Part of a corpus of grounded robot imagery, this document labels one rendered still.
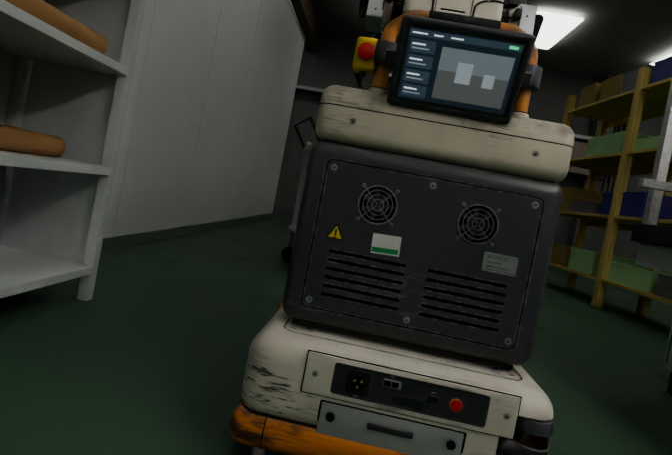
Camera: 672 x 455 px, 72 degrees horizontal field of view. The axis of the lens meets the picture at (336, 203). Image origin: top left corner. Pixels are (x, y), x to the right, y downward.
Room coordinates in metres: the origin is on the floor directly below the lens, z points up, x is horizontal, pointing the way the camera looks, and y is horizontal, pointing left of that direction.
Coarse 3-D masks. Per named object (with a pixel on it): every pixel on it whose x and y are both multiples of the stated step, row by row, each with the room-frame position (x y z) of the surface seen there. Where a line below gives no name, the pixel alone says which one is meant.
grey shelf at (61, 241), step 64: (0, 0) 1.14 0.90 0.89; (64, 0) 1.80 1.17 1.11; (128, 0) 1.78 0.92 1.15; (0, 64) 1.70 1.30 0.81; (64, 64) 1.76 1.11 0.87; (128, 64) 1.74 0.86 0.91; (64, 128) 1.79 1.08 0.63; (0, 192) 1.77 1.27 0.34; (64, 192) 1.79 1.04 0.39; (0, 256) 1.64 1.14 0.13; (64, 256) 1.79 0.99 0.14
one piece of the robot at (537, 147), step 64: (384, 64) 0.99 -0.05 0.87; (320, 128) 0.99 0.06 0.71; (384, 128) 0.98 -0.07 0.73; (448, 128) 0.97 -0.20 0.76; (512, 128) 0.96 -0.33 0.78; (320, 192) 0.99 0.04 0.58; (384, 192) 0.99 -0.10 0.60; (448, 192) 0.96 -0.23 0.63; (512, 192) 0.96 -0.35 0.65; (320, 256) 0.98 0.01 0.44; (384, 256) 0.97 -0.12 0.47; (448, 256) 0.96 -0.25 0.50; (512, 256) 0.95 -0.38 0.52; (320, 320) 0.99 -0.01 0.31; (384, 320) 0.97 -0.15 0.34; (448, 320) 0.97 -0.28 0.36; (512, 320) 0.95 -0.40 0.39
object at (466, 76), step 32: (416, 32) 0.91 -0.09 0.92; (448, 32) 0.90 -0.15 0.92; (480, 32) 0.89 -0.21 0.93; (512, 32) 0.88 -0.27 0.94; (416, 64) 0.93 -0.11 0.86; (448, 64) 0.92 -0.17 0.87; (480, 64) 0.91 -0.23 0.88; (512, 64) 0.90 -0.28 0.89; (416, 96) 0.96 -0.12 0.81; (448, 96) 0.95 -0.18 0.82; (480, 96) 0.94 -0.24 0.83; (512, 96) 0.93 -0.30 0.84
